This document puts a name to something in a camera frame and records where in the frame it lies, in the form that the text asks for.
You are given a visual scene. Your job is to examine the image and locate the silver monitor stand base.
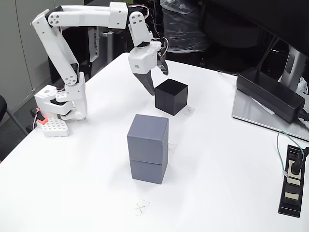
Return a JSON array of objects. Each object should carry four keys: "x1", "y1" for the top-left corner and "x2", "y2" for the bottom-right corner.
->
[{"x1": 232, "y1": 89, "x2": 309, "y2": 142}]

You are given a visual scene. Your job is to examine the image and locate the black monitor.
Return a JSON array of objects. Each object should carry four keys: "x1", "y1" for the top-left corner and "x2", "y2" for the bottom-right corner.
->
[{"x1": 205, "y1": 0, "x2": 309, "y2": 58}]

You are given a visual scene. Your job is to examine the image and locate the black computer box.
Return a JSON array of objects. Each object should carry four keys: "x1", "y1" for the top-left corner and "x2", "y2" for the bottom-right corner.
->
[{"x1": 113, "y1": 29, "x2": 133, "y2": 56}]

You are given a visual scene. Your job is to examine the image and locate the black chair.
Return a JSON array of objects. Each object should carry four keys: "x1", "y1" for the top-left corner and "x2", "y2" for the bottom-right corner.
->
[{"x1": 0, "y1": 94, "x2": 29, "y2": 136}]

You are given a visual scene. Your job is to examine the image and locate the orange connector clamp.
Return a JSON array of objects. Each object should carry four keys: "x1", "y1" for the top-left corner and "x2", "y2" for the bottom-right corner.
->
[{"x1": 30, "y1": 108, "x2": 48, "y2": 125}]

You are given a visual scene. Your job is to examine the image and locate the silver monitor stand neck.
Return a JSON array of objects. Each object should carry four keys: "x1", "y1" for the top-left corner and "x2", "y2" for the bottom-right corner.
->
[{"x1": 280, "y1": 45, "x2": 309, "y2": 91}]

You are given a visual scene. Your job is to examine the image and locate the black power adapter brick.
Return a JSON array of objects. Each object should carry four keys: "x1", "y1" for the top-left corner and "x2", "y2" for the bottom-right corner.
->
[{"x1": 236, "y1": 69, "x2": 306, "y2": 124}]

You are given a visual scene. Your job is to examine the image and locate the green cable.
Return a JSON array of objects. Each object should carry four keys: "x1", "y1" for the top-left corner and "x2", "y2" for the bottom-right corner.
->
[{"x1": 276, "y1": 130, "x2": 305, "y2": 178}]

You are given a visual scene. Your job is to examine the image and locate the black plug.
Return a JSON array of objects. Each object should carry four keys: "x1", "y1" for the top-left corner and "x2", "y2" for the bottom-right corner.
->
[{"x1": 288, "y1": 146, "x2": 309, "y2": 176}]

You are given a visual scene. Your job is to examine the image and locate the grey post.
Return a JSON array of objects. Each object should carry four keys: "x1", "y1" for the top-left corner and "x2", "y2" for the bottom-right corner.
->
[{"x1": 104, "y1": 30, "x2": 114, "y2": 64}]

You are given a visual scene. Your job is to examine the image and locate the black cube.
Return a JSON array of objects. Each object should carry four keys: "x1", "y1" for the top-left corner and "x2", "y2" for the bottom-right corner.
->
[{"x1": 154, "y1": 78, "x2": 189, "y2": 116}]

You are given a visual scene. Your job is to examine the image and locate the grey cube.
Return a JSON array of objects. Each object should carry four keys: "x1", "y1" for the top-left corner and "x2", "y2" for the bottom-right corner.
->
[
  {"x1": 127, "y1": 114, "x2": 169, "y2": 165},
  {"x1": 130, "y1": 159, "x2": 169, "y2": 185}
]

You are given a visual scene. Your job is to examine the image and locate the black adapter cable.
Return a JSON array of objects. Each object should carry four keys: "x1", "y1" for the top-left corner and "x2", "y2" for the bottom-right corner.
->
[{"x1": 295, "y1": 107, "x2": 309, "y2": 126}]

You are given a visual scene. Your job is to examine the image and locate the black power strip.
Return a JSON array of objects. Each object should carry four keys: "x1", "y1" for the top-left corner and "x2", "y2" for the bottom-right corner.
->
[{"x1": 277, "y1": 144, "x2": 307, "y2": 218}]

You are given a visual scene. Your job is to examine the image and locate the white perforated base plate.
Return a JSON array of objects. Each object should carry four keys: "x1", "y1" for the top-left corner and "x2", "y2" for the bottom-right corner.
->
[{"x1": 40, "y1": 117, "x2": 70, "y2": 138}]

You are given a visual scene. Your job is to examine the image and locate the crumpled clear plastic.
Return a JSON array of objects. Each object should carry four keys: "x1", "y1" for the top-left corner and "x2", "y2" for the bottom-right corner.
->
[{"x1": 296, "y1": 76, "x2": 309, "y2": 95}]

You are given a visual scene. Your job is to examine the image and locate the plastic wrapped black object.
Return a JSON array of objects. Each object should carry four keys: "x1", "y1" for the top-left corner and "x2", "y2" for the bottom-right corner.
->
[{"x1": 160, "y1": 0, "x2": 210, "y2": 53}]

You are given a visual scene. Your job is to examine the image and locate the silver computer tower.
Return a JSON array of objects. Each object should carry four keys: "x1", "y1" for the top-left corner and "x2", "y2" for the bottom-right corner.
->
[{"x1": 88, "y1": 26, "x2": 100, "y2": 62}]

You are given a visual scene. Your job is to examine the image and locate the clear tape with X mark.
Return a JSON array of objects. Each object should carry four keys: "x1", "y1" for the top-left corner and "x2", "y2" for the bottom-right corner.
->
[
  {"x1": 168, "y1": 143, "x2": 179, "y2": 158},
  {"x1": 183, "y1": 106, "x2": 196, "y2": 118},
  {"x1": 131, "y1": 199, "x2": 151, "y2": 217}
]

